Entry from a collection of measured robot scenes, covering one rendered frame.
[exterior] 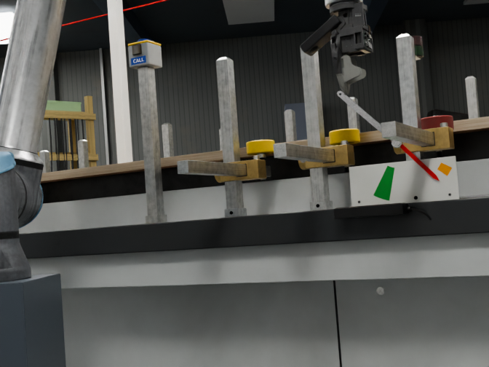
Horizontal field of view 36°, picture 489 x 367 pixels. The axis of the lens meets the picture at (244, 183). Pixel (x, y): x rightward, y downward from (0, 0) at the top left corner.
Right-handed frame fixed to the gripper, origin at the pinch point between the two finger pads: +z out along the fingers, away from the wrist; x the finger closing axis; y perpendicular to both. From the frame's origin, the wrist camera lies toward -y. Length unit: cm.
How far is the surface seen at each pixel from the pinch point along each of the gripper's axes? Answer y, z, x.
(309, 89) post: -11.2, -2.8, 6.1
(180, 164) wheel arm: -32.7, 15.1, -23.5
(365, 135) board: -2.8, 9.2, 22.0
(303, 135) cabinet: -340, -85, 774
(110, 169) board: -89, 9, 22
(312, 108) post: -10.8, 2.1, 6.1
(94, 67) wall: -621, -215, 684
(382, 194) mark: 5.6, 25.7, 5.3
